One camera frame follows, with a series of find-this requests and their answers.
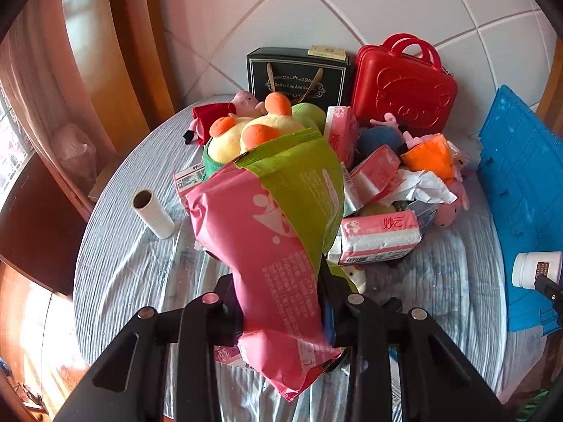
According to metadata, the black gift box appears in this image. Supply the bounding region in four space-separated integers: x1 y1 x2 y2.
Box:
245 47 356 110

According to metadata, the dark wooden cabinet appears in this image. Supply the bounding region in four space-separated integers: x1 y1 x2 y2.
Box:
0 149 93 295

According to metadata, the blue dress pig plush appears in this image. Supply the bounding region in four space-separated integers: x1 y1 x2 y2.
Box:
356 113 412 163

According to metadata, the pink pig plush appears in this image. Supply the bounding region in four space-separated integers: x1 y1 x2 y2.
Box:
435 180 470 228

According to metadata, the red dress pig plush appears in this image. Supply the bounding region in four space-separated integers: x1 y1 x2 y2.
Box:
185 90 265 146

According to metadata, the red toy suitcase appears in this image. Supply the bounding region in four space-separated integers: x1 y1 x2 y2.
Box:
350 32 458 137

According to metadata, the pink white label packet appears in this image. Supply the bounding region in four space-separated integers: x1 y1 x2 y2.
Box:
172 165 207 198

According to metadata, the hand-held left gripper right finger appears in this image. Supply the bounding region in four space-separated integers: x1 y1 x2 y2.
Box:
320 258 515 422

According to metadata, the pink green snack bag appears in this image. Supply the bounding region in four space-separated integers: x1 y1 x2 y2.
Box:
185 127 348 403

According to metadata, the green plush toy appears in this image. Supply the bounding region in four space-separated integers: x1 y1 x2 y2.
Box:
290 102 327 135

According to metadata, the blue plastic crate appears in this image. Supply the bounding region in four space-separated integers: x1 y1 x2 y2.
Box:
478 85 563 335

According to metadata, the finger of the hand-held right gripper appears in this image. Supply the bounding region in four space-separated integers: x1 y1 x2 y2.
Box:
533 275 563 317

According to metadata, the white paper roll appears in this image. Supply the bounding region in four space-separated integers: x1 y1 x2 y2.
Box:
133 189 176 240

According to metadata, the white plastic jar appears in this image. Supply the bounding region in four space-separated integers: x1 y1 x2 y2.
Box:
511 251 563 292

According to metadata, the wooden door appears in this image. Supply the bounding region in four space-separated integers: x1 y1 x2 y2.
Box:
57 0 181 150

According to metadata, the crumpled white paper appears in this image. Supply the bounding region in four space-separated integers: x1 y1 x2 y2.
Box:
387 169 458 205

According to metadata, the small cream box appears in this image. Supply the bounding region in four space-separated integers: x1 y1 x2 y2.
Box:
308 45 349 58

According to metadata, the orange dress pig plush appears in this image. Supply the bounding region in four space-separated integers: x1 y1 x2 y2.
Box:
400 132 464 181

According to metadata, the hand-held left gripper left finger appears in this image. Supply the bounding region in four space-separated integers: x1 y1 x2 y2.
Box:
53 274 242 422

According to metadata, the yellow orange plush toy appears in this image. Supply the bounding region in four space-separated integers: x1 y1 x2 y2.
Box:
207 91 309 163

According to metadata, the pink tissue packet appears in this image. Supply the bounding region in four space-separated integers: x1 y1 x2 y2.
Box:
347 145 403 198
339 210 423 265
324 105 359 170

